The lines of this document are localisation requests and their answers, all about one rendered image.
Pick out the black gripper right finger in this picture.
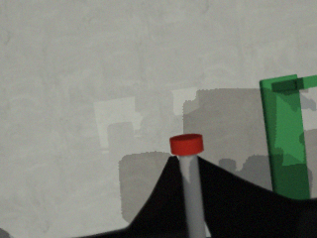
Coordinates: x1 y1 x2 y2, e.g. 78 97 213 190
197 156 317 238

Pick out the grey tapered pin with red cap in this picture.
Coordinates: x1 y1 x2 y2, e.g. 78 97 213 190
169 134 206 238

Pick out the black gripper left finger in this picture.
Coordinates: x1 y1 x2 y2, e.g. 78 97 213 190
80 156 189 238

